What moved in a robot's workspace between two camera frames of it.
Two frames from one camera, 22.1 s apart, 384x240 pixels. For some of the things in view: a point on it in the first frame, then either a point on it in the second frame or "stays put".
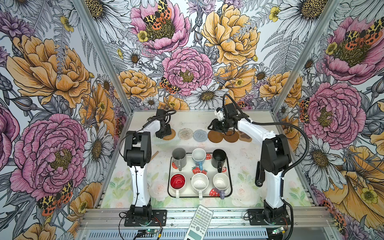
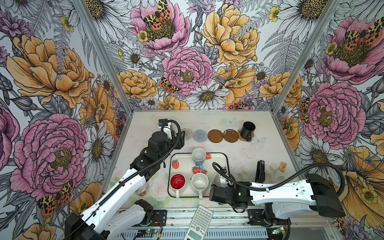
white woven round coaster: [185, 134] stays put
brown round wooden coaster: [232, 138] stays put
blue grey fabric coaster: [200, 135] stays put
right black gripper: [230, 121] -> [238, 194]
